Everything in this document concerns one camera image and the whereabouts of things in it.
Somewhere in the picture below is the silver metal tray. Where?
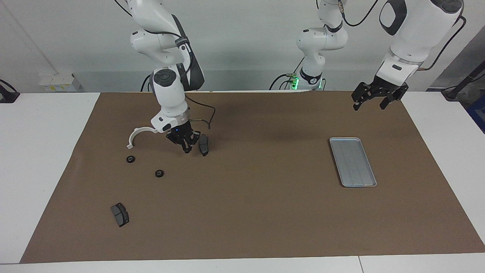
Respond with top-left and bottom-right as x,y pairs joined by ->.
329,137 -> 377,188

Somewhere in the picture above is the black stand with pole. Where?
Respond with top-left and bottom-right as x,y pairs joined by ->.
441,61 -> 485,101

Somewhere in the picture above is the brown table mat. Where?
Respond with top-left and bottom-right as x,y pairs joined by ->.
20,90 -> 485,264

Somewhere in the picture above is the blue crate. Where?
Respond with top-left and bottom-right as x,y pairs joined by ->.
466,95 -> 485,134

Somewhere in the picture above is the short dark grey brake pad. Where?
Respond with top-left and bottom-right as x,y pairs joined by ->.
110,202 -> 130,228

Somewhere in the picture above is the black clamp base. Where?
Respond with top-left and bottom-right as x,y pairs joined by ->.
0,79 -> 20,104

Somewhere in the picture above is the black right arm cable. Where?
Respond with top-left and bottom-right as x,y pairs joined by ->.
114,0 -> 216,130

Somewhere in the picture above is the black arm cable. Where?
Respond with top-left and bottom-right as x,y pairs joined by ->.
339,0 -> 467,72
114,0 -> 216,130

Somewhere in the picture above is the white curved plastic bracket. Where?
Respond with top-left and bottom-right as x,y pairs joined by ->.
126,128 -> 158,149

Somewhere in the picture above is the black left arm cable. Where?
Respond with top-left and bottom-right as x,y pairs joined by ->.
339,0 -> 467,72

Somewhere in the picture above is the black base cable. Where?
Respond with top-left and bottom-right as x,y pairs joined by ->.
269,57 -> 305,91

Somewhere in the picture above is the white wall socket box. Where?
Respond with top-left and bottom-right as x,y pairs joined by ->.
39,73 -> 82,93

